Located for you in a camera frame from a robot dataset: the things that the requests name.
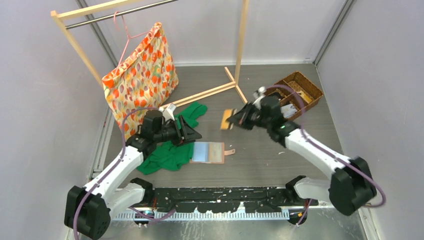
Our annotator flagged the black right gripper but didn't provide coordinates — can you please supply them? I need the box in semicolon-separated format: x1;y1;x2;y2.
228;101;272;130

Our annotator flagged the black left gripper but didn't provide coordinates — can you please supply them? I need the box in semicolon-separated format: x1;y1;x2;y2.
154;115;201;147

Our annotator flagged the gold striped credit card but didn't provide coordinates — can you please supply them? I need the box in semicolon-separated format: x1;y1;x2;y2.
220;108;237;130

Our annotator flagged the pink leather card holder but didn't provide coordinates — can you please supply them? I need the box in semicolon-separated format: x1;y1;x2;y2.
190;142;236;164

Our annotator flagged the woven wicker divided basket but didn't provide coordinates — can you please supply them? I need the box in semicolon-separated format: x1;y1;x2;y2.
265;71;324;121

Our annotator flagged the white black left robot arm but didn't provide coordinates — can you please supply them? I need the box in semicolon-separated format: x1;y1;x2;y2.
64;105;202;240

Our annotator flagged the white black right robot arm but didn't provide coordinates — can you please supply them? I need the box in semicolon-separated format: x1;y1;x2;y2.
227;96;378;216

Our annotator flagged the white card in basket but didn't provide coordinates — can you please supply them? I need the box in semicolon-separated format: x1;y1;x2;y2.
280;103;298;119

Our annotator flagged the tan card in basket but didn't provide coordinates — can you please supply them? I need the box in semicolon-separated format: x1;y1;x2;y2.
296;90;313;104

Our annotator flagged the green cloth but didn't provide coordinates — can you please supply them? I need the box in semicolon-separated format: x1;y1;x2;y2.
136;102;208;175

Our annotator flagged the floral orange tote bag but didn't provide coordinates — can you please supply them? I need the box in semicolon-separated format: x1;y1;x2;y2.
102;22;179;139

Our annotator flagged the wooden clothes rack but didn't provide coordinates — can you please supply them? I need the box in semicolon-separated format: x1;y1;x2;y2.
50;0;249;110

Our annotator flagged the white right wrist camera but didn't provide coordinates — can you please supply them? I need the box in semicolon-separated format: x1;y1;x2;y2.
252;86;267;110

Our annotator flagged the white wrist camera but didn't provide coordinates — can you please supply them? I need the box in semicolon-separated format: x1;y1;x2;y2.
159;103;177;121
252;86;267;110

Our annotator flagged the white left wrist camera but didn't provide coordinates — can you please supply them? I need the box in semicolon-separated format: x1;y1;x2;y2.
159;103;177;121

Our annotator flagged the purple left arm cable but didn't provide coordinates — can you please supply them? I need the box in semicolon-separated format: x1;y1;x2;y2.
72;106;176;240

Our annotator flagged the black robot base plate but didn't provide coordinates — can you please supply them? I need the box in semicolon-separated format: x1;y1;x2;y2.
132;186;307;214

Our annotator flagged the aluminium frame rail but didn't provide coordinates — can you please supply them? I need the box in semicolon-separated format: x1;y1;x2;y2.
70;188;373;222

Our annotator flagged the pink wire hanger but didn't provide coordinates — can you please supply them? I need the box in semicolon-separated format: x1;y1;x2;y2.
113;11;153;69

